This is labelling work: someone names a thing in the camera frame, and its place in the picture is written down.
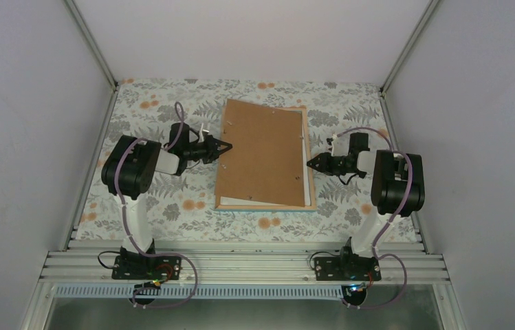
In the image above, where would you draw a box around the right aluminium corner post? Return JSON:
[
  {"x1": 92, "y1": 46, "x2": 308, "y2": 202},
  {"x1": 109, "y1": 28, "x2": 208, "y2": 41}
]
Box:
[{"x1": 380, "y1": 0, "x2": 441, "y2": 98}]

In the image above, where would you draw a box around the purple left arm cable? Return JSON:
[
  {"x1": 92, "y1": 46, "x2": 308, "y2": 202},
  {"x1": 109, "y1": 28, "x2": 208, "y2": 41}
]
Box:
[{"x1": 113, "y1": 101, "x2": 199, "y2": 311}]

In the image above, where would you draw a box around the left aluminium corner post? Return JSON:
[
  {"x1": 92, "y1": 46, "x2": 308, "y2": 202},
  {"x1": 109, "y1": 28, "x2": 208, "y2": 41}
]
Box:
[{"x1": 63, "y1": 0, "x2": 118, "y2": 91}]

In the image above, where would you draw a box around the sunflower photo print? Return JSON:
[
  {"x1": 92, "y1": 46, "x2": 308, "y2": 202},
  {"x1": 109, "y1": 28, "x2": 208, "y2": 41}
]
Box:
[{"x1": 219, "y1": 108, "x2": 311, "y2": 207}]

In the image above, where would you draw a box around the aluminium mounting rail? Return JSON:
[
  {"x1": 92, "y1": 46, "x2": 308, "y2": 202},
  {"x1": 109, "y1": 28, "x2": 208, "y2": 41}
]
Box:
[{"x1": 39, "y1": 250, "x2": 450, "y2": 285}]

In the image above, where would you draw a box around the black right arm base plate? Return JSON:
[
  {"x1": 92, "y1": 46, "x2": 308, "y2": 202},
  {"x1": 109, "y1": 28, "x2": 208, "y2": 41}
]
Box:
[{"x1": 314, "y1": 256, "x2": 382, "y2": 282}]

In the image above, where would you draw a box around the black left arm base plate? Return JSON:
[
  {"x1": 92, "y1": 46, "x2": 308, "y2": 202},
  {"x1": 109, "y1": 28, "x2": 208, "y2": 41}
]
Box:
[{"x1": 111, "y1": 255, "x2": 182, "y2": 281}]

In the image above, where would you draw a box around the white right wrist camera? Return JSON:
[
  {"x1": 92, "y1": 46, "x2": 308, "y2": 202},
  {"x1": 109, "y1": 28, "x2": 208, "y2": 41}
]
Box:
[{"x1": 326, "y1": 135, "x2": 349, "y2": 156}]

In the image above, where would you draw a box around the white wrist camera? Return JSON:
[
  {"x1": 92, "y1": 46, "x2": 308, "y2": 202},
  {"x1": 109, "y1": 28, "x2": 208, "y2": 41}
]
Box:
[
  {"x1": 326, "y1": 135, "x2": 349, "y2": 156},
  {"x1": 198, "y1": 126, "x2": 210, "y2": 143}
]

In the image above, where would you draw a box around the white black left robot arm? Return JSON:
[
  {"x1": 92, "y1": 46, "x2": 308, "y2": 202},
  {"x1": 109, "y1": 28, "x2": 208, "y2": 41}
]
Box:
[{"x1": 101, "y1": 122, "x2": 233, "y2": 278}]

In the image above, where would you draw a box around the grey slotted cable duct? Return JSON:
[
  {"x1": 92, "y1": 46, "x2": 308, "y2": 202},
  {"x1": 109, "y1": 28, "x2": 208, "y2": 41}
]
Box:
[{"x1": 52, "y1": 283, "x2": 342, "y2": 300}]

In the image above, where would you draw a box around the aluminium corner post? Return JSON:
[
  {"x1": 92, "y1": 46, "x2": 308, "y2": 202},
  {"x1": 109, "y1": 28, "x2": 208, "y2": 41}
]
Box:
[
  {"x1": 63, "y1": 0, "x2": 118, "y2": 91},
  {"x1": 380, "y1": 0, "x2": 441, "y2": 98}
]

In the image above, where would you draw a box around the brown cardboard backing board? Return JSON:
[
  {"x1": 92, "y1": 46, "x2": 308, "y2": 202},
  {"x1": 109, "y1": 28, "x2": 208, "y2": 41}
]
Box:
[{"x1": 214, "y1": 98, "x2": 307, "y2": 208}]

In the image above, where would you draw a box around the teal wooden picture frame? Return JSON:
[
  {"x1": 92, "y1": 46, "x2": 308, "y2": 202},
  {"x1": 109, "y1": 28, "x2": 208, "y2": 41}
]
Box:
[{"x1": 214, "y1": 105, "x2": 318, "y2": 212}]

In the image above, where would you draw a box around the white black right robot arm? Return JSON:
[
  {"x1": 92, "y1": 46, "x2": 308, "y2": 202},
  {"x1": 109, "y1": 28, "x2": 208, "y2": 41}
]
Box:
[{"x1": 307, "y1": 128, "x2": 426, "y2": 280}]

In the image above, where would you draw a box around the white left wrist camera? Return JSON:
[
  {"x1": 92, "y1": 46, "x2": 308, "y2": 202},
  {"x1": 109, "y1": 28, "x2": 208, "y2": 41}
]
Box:
[{"x1": 198, "y1": 126, "x2": 210, "y2": 143}]

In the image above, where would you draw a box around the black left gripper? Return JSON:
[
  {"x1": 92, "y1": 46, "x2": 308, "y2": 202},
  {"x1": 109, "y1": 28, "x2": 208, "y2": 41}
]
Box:
[{"x1": 184, "y1": 135, "x2": 232, "y2": 164}]

